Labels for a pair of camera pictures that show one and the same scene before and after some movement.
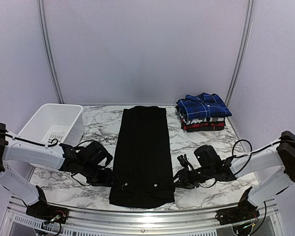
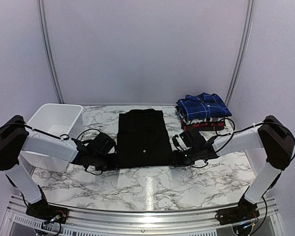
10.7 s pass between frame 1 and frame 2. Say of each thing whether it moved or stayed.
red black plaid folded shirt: stayed
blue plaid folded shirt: stayed
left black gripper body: moved
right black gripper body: moved
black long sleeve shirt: moved
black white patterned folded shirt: stayed
